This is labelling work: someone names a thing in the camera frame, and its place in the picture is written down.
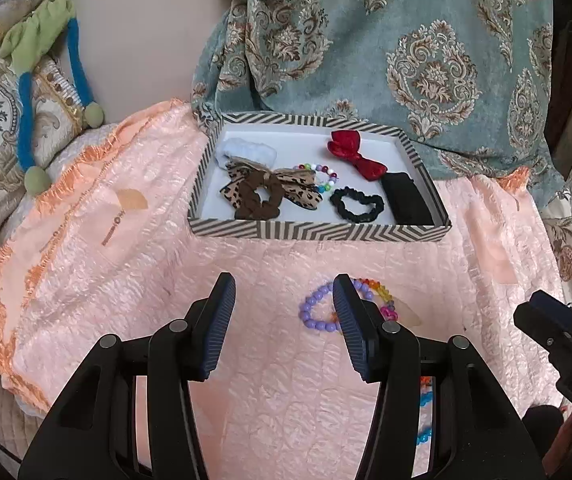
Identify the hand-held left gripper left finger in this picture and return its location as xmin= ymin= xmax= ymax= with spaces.
xmin=18 ymin=272 xmax=237 ymax=480

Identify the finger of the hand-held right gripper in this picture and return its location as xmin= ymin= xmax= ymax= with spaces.
xmin=513 ymin=290 xmax=572 ymax=358

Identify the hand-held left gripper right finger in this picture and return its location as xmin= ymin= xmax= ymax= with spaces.
xmin=332 ymin=274 xmax=547 ymax=480

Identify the purple bead bracelet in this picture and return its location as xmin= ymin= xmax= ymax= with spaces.
xmin=298 ymin=280 xmax=367 ymax=333

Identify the rainbow bead bracelet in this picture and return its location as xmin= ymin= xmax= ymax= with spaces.
xmin=351 ymin=276 xmax=397 ymax=322

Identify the black scrunchie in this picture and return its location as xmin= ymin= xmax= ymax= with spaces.
xmin=329 ymin=186 xmax=385 ymax=223

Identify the brown scrunchie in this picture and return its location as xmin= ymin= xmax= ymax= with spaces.
xmin=233 ymin=172 xmax=285 ymax=221

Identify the black cloth band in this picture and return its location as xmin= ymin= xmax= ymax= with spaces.
xmin=381 ymin=171 xmax=434 ymax=225

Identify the leopard print bow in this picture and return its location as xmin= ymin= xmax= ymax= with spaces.
xmin=222 ymin=157 xmax=323 ymax=211

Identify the small multicolour bead bracelet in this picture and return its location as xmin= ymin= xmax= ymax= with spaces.
xmin=293 ymin=161 xmax=339 ymax=195

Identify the red satin bow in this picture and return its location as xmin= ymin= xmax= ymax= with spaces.
xmin=327 ymin=130 xmax=388 ymax=182

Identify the white fluffy scrunchie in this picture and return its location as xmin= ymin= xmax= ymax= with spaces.
xmin=216 ymin=137 xmax=277 ymax=168

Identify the striped cardboard box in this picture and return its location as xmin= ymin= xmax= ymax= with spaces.
xmin=187 ymin=111 xmax=451 ymax=241

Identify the pink textured blanket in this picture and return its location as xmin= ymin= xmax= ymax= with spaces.
xmin=0 ymin=100 xmax=567 ymax=480

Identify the green and blue plush toy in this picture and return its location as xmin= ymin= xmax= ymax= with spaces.
xmin=0 ymin=0 xmax=104 ymax=191

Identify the teal damask cloth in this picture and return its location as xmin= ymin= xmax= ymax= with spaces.
xmin=191 ymin=0 xmax=567 ymax=196

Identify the grey damask cushion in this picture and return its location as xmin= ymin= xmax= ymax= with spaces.
xmin=0 ymin=0 xmax=97 ymax=86

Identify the orange and blue bead bracelet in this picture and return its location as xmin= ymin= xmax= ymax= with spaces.
xmin=416 ymin=375 xmax=437 ymax=448

